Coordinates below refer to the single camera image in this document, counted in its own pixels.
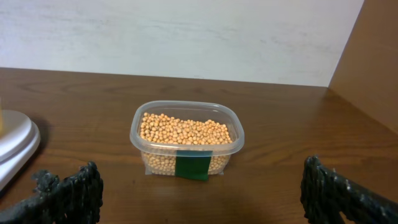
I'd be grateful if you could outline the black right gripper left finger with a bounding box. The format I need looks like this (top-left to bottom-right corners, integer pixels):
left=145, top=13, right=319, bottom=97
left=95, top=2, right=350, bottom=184
left=1, top=161, right=104, bottom=224

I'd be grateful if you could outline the clear plastic container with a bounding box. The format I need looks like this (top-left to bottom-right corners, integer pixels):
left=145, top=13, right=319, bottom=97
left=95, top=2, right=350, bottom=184
left=129, top=100, right=245, bottom=180

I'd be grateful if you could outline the white digital kitchen scale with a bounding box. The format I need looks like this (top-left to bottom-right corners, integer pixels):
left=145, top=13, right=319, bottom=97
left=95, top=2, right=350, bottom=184
left=1, top=110, right=40, bottom=190

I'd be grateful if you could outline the green tape piece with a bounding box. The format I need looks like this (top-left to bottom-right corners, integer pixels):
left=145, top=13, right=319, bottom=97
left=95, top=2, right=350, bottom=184
left=175, top=151, right=213, bottom=181

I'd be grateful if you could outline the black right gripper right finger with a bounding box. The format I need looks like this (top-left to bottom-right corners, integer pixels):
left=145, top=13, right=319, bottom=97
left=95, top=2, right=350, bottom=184
left=300, top=156, right=397, bottom=224

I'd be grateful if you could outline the soybeans pile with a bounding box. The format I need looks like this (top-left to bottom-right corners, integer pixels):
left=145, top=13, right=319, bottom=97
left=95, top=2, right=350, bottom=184
left=139, top=113, right=233, bottom=175

